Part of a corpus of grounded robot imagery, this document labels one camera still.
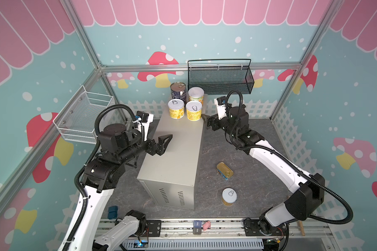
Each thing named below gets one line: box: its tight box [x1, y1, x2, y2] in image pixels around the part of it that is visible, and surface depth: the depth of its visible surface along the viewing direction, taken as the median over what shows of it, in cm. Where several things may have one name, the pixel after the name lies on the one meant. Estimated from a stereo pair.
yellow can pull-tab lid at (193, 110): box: [185, 100, 203, 122], surface depth 71 cm
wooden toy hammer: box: [298, 220, 306, 236], surface depth 75 cm
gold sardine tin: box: [216, 161, 234, 181], surface depth 91 cm
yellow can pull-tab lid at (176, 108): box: [167, 98, 185, 120], surface depth 73 cm
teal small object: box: [107, 205, 118, 220], surface depth 80 cm
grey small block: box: [192, 220, 202, 236], surface depth 75 cm
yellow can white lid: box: [187, 86, 205, 104], surface depth 74 cm
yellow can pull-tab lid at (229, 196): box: [221, 187, 238, 207], surface depth 81 cm
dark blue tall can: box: [170, 81, 187, 103], surface depth 74 cm
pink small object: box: [202, 220, 212, 232], surface depth 75 cm
